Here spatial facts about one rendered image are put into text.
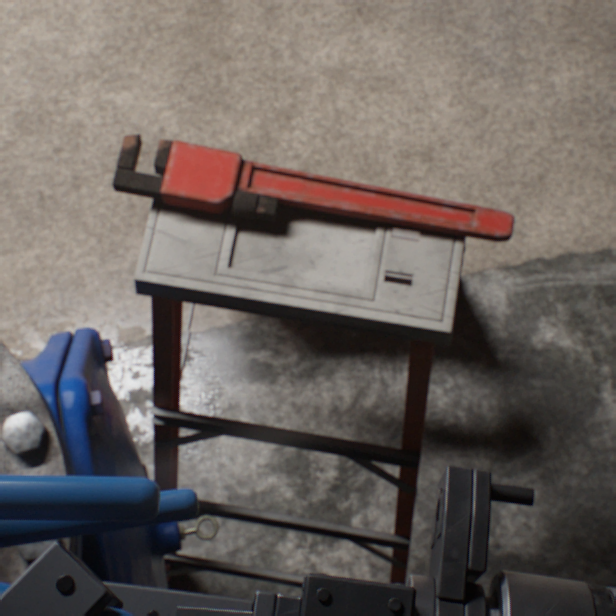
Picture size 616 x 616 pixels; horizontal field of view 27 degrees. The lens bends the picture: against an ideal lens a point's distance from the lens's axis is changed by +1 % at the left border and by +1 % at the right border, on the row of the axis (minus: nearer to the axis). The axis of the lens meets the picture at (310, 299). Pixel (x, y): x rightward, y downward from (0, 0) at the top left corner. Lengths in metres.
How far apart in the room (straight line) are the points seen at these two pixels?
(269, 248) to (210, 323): 1.22
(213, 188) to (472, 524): 0.88
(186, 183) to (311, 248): 0.16
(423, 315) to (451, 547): 0.83
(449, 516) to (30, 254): 2.20
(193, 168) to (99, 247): 1.31
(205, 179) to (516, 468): 1.33
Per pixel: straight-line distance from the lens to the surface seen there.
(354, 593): 0.58
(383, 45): 2.94
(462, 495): 0.63
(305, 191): 1.46
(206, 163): 1.46
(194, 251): 1.46
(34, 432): 1.29
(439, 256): 1.46
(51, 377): 1.53
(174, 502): 0.65
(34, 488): 0.47
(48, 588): 0.45
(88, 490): 0.47
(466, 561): 0.63
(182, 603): 0.63
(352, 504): 2.57
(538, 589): 0.63
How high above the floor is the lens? 2.53
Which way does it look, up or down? 71 degrees down
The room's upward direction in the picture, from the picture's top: 1 degrees clockwise
